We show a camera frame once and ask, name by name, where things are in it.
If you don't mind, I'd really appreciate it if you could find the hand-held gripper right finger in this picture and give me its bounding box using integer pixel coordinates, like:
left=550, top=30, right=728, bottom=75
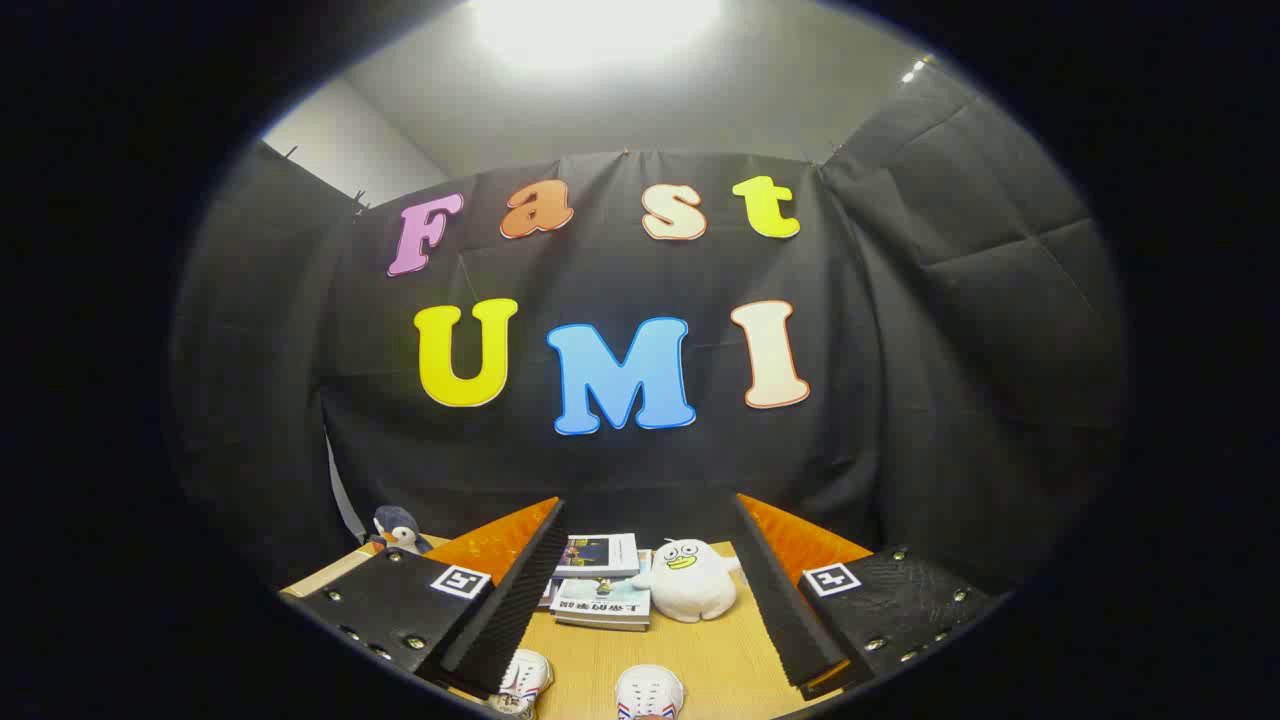
left=733, top=493, right=1001, bottom=701

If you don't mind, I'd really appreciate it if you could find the white canvas shoe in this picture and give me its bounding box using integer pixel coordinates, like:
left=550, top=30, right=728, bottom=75
left=485, top=648, right=554, bottom=719
left=614, top=664, right=687, bottom=720

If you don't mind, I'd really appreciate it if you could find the grey penguin plush toy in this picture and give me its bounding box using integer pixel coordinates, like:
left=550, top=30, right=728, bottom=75
left=370, top=505, right=434, bottom=556

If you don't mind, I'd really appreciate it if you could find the white duck plush toy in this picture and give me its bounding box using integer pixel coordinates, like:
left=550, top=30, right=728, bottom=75
left=630, top=538, right=743, bottom=624

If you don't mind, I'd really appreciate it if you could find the book with night photo cover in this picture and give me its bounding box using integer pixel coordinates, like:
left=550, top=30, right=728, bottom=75
left=553, top=533, right=640, bottom=581

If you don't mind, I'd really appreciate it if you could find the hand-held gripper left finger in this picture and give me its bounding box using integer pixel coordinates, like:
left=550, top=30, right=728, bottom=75
left=285, top=497, right=569, bottom=699

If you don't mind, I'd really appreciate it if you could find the ceiling light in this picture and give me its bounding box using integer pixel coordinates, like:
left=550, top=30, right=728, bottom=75
left=470, top=0, right=723, bottom=71

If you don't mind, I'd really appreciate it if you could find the book with pale blue cover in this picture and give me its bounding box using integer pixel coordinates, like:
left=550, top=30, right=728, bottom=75
left=548, top=575, right=653, bottom=632

